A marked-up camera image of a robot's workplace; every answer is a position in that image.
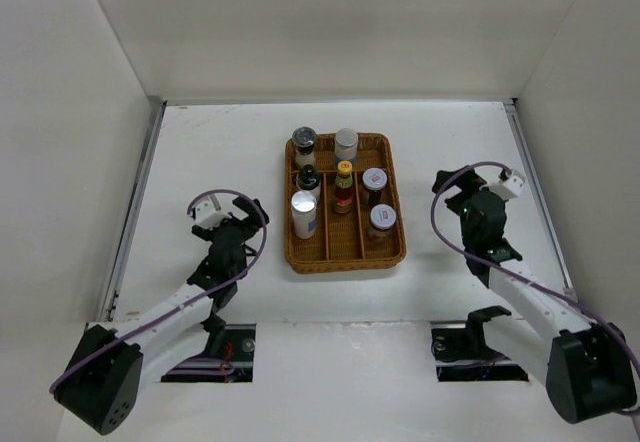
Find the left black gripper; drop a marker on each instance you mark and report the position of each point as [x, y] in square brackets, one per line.
[249, 231]

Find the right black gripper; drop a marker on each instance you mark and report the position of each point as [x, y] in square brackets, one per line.
[466, 178]

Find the silver-lid salt shaker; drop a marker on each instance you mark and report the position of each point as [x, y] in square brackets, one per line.
[346, 142]
[303, 209]

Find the black-cap white spice jar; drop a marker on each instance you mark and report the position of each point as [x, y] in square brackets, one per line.
[309, 179]

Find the clear-lid white spice jar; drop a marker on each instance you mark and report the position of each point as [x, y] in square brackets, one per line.
[304, 140]

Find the red-label spice jar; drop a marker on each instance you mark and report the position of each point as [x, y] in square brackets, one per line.
[382, 219]
[374, 181]

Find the yellow-cap red sauce bottle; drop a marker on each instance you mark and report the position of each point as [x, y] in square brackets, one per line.
[344, 190]

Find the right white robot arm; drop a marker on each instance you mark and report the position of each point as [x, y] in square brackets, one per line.
[585, 363]

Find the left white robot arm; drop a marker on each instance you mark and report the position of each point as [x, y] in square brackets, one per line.
[113, 363]

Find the brown wicker tray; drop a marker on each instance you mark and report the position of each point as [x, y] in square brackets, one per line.
[341, 241]

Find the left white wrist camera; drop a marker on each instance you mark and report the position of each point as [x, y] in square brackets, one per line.
[207, 212]

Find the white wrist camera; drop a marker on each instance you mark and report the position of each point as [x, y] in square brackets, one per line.
[207, 212]
[509, 185]

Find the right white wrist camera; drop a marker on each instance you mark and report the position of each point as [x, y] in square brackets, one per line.
[509, 185]

